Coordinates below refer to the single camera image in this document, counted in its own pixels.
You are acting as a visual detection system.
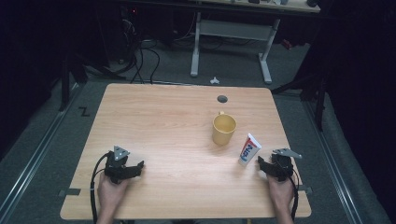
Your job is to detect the white desk frame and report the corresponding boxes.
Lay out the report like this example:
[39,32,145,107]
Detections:
[190,0,321,86]

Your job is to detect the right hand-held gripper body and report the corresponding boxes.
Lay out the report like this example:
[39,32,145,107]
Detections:
[268,147,304,183]

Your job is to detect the metal floor rail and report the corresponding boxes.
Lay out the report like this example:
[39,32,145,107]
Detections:
[0,83,82,218]
[303,101,365,224]

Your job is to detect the dark computer tower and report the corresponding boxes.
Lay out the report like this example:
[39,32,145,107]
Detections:
[120,4,143,63]

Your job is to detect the yellow cup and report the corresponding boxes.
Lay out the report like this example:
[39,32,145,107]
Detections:
[211,110,238,147]

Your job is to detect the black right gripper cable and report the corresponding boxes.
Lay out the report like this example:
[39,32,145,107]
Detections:
[288,174,301,222]

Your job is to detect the white toothpaste tube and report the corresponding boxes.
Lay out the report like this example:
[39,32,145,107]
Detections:
[237,133,262,167]

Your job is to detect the small red object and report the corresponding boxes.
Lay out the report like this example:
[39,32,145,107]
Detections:
[280,38,294,51]

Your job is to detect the black metal stand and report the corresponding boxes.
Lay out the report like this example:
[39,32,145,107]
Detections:
[270,62,331,132]
[58,52,90,112]

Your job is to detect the black floor cables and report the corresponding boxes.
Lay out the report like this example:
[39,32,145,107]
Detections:
[108,18,163,86]

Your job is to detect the person's right hand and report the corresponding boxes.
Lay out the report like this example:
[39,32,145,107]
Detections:
[266,173,295,215]

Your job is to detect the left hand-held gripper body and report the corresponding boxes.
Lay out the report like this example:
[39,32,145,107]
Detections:
[104,145,134,185]

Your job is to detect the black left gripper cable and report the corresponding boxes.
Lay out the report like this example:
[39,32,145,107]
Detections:
[90,151,112,224]

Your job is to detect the person's left hand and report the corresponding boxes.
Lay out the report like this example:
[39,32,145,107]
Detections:
[96,173,131,217]

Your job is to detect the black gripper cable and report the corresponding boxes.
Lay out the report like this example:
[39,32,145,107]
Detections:
[90,151,112,224]
[288,174,301,222]

